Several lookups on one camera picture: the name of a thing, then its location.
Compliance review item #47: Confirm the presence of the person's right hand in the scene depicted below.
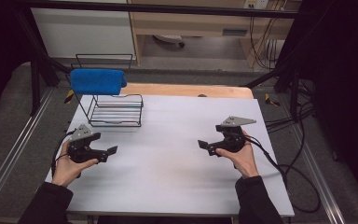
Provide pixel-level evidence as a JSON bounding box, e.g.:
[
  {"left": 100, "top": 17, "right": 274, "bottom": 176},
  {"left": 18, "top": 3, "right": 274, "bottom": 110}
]
[{"left": 215, "top": 130, "right": 260, "bottom": 179}]

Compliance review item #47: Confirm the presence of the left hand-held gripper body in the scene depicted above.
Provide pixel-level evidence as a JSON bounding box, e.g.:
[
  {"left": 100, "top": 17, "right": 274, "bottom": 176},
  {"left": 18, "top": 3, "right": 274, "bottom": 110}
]
[{"left": 66, "top": 123, "right": 110, "bottom": 164}]

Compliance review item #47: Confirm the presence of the person's left hand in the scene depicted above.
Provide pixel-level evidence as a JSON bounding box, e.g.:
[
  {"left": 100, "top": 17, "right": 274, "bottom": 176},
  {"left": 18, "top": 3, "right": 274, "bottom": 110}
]
[{"left": 51, "top": 141, "right": 100, "bottom": 189}]

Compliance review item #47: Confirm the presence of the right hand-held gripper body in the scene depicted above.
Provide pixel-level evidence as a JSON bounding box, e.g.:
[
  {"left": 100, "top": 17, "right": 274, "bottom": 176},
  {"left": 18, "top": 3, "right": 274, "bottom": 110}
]
[{"left": 214, "top": 116, "right": 257, "bottom": 154}]

